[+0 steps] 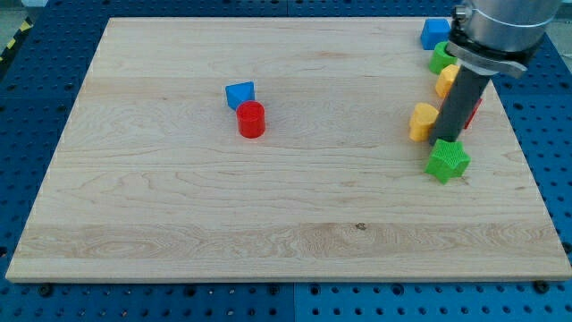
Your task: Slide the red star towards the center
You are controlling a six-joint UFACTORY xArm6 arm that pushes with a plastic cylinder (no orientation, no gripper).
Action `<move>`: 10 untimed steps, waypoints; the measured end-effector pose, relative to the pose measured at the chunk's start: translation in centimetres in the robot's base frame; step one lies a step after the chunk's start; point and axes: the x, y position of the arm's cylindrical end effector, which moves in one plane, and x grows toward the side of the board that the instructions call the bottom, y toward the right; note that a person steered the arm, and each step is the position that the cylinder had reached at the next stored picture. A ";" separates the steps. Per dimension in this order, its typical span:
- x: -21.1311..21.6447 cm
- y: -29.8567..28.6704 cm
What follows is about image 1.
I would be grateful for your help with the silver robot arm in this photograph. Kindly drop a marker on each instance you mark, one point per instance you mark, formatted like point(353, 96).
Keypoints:
point(499, 36)

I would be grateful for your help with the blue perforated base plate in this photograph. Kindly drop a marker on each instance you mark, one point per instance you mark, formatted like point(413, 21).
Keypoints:
point(37, 92)

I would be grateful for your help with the yellow hexagon block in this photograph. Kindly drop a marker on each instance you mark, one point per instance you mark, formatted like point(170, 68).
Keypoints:
point(446, 79)

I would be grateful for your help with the wooden board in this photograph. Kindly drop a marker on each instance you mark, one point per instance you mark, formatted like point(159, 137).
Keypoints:
point(151, 181)

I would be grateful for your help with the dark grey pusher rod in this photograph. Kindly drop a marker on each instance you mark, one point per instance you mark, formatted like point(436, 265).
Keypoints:
point(459, 104)

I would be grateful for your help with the green star block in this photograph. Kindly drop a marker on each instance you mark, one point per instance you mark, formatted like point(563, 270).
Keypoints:
point(447, 160)

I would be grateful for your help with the green cylinder block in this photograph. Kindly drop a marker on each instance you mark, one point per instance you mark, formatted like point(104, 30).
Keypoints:
point(441, 58)

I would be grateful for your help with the yellow heart block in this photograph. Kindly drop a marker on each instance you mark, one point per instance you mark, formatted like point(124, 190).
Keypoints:
point(422, 121)

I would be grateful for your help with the blue cube block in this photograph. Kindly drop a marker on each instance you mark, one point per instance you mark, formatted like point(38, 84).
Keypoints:
point(435, 30)

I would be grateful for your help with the red star block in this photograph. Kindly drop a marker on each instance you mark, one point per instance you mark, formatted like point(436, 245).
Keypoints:
point(473, 113)

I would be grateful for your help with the red cylinder block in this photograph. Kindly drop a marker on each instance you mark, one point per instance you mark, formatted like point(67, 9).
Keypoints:
point(251, 119)

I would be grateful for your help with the blue triangle block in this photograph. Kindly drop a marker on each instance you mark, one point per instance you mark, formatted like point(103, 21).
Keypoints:
point(239, 93)

